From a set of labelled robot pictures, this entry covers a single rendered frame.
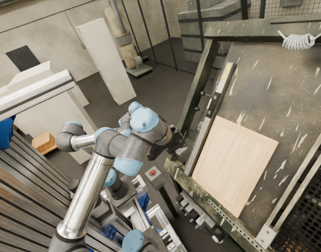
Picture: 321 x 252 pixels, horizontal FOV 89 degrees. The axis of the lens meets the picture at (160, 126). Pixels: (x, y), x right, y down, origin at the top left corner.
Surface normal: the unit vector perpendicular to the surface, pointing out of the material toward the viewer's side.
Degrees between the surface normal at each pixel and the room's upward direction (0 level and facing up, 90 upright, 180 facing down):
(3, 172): 90
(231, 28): 50
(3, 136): 90
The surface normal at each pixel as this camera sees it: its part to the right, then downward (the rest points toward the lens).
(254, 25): -0.77, -0.06
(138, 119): -0.43, -0.38
